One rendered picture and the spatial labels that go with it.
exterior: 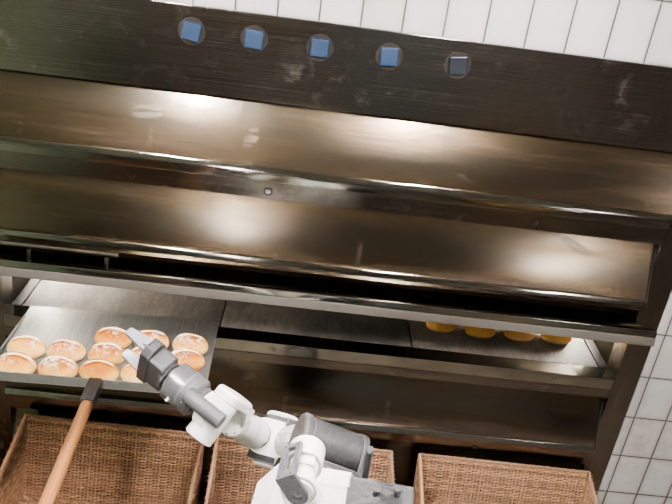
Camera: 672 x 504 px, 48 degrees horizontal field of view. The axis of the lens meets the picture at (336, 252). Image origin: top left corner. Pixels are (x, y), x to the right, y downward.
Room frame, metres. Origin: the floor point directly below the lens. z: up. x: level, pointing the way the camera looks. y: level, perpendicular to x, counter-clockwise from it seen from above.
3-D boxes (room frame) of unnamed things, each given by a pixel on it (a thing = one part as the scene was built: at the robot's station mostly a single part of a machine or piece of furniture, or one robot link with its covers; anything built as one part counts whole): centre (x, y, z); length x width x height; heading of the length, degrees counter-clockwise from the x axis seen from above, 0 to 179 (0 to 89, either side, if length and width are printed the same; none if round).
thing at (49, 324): (1.73, 0.57, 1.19); 0.55 x 0.36 x 0.03; 96
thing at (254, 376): (1.88, 0.02, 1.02); 1.79 x 0.11 x 0.19; 94
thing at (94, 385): (1.51, 0.55, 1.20); 0.09 x 0.04 x 0.03; 6
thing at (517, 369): (1.91, 0.02, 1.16); 1.80 x 0.06 x 0.04; 94
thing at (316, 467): (1.03, 0.00, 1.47); 0.10 x 0.07 x 0.09; 177
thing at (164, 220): (1.88, 0.02, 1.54); 1.79 x 0.11 x 0.19; 94
